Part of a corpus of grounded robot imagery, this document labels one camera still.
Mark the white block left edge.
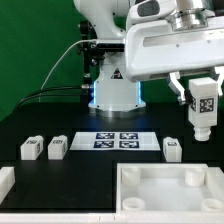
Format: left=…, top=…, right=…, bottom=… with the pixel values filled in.
left=0, top=167, right=15, bottom=204

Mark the white front rail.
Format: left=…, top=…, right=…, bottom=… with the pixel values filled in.
left=0, top=213, right=224, bottom=224

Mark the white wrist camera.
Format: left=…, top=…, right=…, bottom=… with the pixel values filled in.
left=126, top=0, right=176, bottom=29

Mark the white square tabletop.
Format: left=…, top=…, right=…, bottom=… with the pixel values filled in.
left=116, top=163, right=224, bottom=213

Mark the white marker sheet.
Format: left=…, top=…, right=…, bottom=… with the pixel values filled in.
left=70, top=132, right=160, bottom=151

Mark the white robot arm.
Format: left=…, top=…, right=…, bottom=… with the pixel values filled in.
left=73, top=0, right=224, bottom=116

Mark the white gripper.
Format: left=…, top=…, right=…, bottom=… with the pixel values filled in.
left=125, top=16, right=224, bottom=105

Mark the black cable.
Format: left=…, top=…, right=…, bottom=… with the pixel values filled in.
left=13, top=85, right=84, bottom=114

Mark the white cable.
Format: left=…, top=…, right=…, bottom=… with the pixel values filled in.
left=38, top=39, right=98, bottom=103

